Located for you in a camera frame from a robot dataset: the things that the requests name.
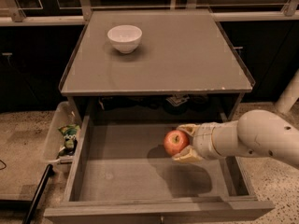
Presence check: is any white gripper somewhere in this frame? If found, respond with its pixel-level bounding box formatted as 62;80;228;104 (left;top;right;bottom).
172;122;223;163

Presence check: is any red apple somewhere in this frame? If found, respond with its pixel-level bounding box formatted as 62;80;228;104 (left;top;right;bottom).
164;130;190;156

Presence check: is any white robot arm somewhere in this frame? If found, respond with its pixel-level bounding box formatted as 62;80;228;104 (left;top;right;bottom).
172;109;299;169

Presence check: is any grey cabinet with top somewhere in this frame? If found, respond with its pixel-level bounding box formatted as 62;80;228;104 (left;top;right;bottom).
58;8;256;123

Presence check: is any open grey top drawer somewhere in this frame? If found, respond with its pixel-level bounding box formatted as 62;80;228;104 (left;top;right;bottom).
45;115;274;224

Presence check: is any green snack bag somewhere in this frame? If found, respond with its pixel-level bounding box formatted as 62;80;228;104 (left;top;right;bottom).
58;124;80;156

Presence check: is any white ceramic bowl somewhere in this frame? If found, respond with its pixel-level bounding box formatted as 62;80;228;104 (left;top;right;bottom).
107;25;143;54

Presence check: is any clear plastic bin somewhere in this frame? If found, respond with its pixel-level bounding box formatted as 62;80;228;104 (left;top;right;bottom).
42;102;80;173

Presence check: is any black pole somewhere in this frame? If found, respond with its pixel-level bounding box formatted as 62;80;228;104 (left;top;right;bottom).
22;164;54;224

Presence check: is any white metal rail frame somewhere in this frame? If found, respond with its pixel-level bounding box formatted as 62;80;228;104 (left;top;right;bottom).
0;0;299;26

